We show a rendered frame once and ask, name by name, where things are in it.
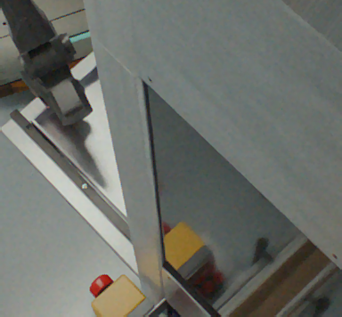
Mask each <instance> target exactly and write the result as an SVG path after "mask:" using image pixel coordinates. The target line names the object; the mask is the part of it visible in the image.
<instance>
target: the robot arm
mask: <svg viewBox="0 0 342 317"><path fill-rule="evenodd" d="M0 8H1V9H2V11H3V13H4V18H5V21H6V23H7V27H8V32H9V36H10V38H11V40H12V41H13V42H14V44H15V46H16V48H17V49H18V51H19V53H20V56H18V60H19V61H20V63H21V65H22V68H23V70H22V72H21V76H22V82H23V83H25V84H26V85H27V86H28V87H29V89H30V90H31V92H32V93H33V94H34V95H35V96H36V97H37V98H39V99H40V100H41V102H42V103H43V104H44V105H45V106H46V107H47V108H49V107H50V106H51V107H52V108H53V110H54V111H55V112H56V113H57V115H58V117H59V119H60V121H61V123H62V125H63V126H70V125H73V124H76V123H77V122H79V121H81V120H83V119H85V118H86V117H87V116H89V115H90V114H91V113H92V112H93V108H92V106H91V104H90V103H89V101H88V100H87V98H86V89H85V88H84V87H83V86H82V85H81V84H80V82H79V81H78V79H75V78H74V77H73V75H72V73H71V71H70V69H69V62H70V61H73V60H75V57H74V55H75V54H77V52H76V50H75V48H74V46H73V44H72V43H71V41H70V39H69V37H68V35H67V34H66V33H64V34H60V35H58V34H57V32H56V30H55V28H54V26H53V24H52V22H51V20H48V19H47V18H46V16H45V12H44V11H43V10H41V9H40V8H39V6H38V5H37V4H36V3H35V2H34V0H0Z"/></svg>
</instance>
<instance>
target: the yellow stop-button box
mask: <svg viewBox="0 0 342 317"><path fill-rule="evenodd" d="M91 307H92V309H93V311H94V315H95V316H96V317H144V316H145V315H147V314H148V313H149V312H150V310H151V309H153V308H154V305H153V303H152V302H151V301H150V299H149V298H146V296H145V295H144V294H143V293H142V291H141V290H139V289H138V288H137V287H136V286H135V285H134V284H133V282H132V281H130V280H129V278H128V277H127V276H126V275H125V274H122V275H120V276H119V277H118V279H116V280H115V281H114V282H113V283H112V284H111V285H110V286H109V287H108V288H107V289H106V290H104V291H103V292H102V293H101V294H100V295H99V296H98V297H97V298H96V299H94V300H93V301H92V303H91Z"/></svg>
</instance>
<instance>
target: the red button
mask: <svg viewBox="0 0 342 317"><path fill-rule="evenodd" d="M113 282H114V280H113V279H112V278H111V277H110V276H109V275H108V274H106V273H104V274H102V275H99V276H98V277H97V278H95V279H94V280H93V282H92V283H91V285H90V287H89V292H90V293H91V294H92V295H93V296H94V297H95V298H97V297H98V296H99V295H100V294H101V293H102V292H103V291H104V290H106V289H107V288H108V287H109V286H110V285H111V284H112V283H113Z"/></svg>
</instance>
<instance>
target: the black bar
mask: <svg viewBox="0 0 342 317"><path fill-rule="evenodd" d="M9 115H10V118H11V119H12V121H13V122H14V123H15V124H16V125H17V126H19V127H20V128H21V130H22V131H23V132H24V133H25V134H26V135H27V136H28V137H29V138H30V139H31V140H32V142H33V143H34V144H35V145H36V146H37V147H39V148H40V149H41V150H42V151H43V153H44V154H45V155H46V156H47V157H48V158H49V159H50V160H51V161H52V162H53V163H54V164H55V165H56V166H57V167H58V168H59V169H60V170H61V171H62V172H63V173H64V174H65V175H66V176H67V177H68V178H69V179H70V180H71V182H72V183H73V184H74V185H75V186H76V187H77V188H78V189H79V190H80V191H82V192H83V193H84V194H85V196H86V197H87V198H88V199H89V200H90V201H91V203H92V204H93V205H94V206H95V207H96V208H97V209H98V210H99V211H100V212H102V213H103V214H104V215H105V216H106V217H107V218H108V220H109V221H110V223H111V224H112V225H113V226H114V227H115V228H116V229H117V230H118V231H119V232H121V233H122V234H123V235H124V236H125V237H126V238H127V239H128V240H129V243H130V244H131V245H132V241H131V237H130V232H129V224H128V223H127V222H126V221H125V220H124V219H123V217H122V216H121V215H120V214H119V213H118V212H116V211H115V210H114V209H113V208H112V207H111V206H110V205H109V204H108V202H107V201H106V200H105V199H104V198H103V197H102V196H101V195H100V194H99V193H98V191H96V190H95V189H94V188H93V187H92V186H91V185H90V184H89V183H88V182H87V181H86V179H85V178H84V177H83V176H82V175H81V174H80V173H79V172H78V171H77V170H76V169H74V167H73V166H72V165H71V164H70V163H69V162H68V161H67V160H66V159H65V158H64V157H63V156H62V155H61V154H60V153H59V152H58V151H57V150H56V149H55V148H54V147H53V146H52V145H51V144H50V143H49V142H48V141H47V140H46V139H45V138H44V137H43V135H42V134H41V133H40V132H39V131H38V130H37V129H36V128H35V127H34V126H32V125H31V124H30V123H29V122H28V121H27V120H26V118H25V117H24V116H23V115H22V114H21V112H20V111H19V110H18V109H15V110H14V111H12V112H11V113H10V114H9Z"/></svg>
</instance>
